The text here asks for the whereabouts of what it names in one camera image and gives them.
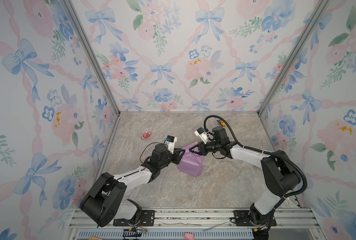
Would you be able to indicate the pink purple wrapping paper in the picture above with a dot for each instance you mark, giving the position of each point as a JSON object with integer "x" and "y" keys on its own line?
{"x": 191, "y": 164}

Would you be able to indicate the grey slotted cable duct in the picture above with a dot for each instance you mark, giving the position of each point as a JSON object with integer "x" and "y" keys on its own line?
{"x": 167, "y": 234}

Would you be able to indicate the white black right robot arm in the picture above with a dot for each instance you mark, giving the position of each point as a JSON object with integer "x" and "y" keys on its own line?
{"x": 283, "y": 178}

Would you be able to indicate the aluminium corner post right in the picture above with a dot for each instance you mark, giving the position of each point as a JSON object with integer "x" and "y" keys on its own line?
{"x": 296, "y": 51}

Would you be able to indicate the aluminium corner post left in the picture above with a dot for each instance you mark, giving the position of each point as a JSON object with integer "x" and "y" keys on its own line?
{"x": 81, "y": 34}

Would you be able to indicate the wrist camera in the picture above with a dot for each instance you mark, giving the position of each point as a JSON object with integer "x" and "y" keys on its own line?
{"x": 166, "y": 149}
{"x": 218, "y": 134}

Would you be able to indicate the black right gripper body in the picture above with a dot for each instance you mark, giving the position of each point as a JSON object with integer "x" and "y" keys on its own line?
{"x": 212, "y": 147}

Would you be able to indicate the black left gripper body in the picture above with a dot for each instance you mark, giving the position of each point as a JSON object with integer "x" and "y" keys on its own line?
{"x": 168, "y": 160}

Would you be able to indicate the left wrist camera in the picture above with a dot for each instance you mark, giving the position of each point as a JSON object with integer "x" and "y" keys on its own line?
{"x": 166, "y": 149}

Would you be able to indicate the aluminium corner post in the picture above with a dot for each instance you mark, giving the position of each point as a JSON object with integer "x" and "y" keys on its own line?
{"x": 296, "y": 51}
{"x": 81, "y": 34}

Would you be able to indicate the red pink toy figure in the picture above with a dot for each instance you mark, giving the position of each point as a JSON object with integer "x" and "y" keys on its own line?
{"x": 146, "y": 135}

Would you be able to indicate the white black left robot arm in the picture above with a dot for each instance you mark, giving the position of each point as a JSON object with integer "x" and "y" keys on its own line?
{"x": 105, "y": 201}

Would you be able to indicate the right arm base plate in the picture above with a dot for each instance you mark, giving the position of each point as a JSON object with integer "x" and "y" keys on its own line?
{"x": 241, "y": 217}

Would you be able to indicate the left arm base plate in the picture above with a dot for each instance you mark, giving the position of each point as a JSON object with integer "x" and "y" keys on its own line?
{"x": 143, "y": 218}

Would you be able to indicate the pink object front edge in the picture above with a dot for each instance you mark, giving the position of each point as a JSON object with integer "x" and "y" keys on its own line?
{"x": 189, "y": 236}

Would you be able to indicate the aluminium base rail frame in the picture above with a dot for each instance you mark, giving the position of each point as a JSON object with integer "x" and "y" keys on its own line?
{"x": 292, "y": 224}

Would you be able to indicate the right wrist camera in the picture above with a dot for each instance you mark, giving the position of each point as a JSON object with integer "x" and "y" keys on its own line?
{"x": 218, "y": 134}

